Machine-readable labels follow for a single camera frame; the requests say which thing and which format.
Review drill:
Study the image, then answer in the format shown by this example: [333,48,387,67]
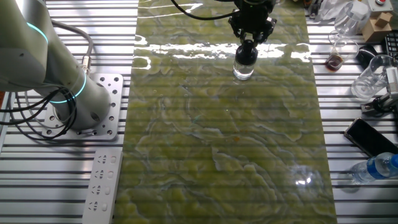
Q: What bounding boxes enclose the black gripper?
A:
[228,0,277,46]

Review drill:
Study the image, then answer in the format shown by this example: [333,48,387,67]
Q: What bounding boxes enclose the glass cup with brown liquid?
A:
[325,37,360,73]

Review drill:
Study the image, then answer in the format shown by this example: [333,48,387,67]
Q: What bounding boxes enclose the upturned clear glass cup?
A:
[334,1,371,37]

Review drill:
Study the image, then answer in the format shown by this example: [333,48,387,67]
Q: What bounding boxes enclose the green marble pattern mat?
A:
[113,0,338,224]

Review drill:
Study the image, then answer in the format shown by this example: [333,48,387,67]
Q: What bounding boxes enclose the black computer mouse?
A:
[356,45,379,69]

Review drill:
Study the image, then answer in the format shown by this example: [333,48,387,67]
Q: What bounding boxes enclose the small cardboard box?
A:
[362,12,393,44]

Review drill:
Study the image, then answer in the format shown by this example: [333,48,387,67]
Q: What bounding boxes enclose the large clear glass cup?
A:
[351,55,394,101]

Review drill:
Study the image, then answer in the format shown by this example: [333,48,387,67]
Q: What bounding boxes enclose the red emergency stop button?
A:
[368,0,394,13]

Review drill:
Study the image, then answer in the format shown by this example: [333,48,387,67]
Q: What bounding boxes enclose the black keyboard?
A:
[382,32,398,59]

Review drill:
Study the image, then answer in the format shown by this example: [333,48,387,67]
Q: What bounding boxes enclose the black smartphone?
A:
[344,117,398,158]

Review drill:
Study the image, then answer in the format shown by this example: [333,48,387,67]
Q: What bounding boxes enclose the blue capped water bottle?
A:
[351,152,398,184]

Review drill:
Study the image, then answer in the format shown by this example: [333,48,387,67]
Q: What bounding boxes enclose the white power strip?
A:
[81,148,124,224]

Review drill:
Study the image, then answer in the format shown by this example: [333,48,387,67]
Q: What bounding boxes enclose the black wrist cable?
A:
[170,0,238,21]

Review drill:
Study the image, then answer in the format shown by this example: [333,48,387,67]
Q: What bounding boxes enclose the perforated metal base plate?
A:
[42,73,124,141]

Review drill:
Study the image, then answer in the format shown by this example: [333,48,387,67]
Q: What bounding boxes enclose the grey base cable with connector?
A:
[51,19,94,75]

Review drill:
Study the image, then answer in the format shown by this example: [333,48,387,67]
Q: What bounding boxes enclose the black cables at base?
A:
[0,88,78,141]

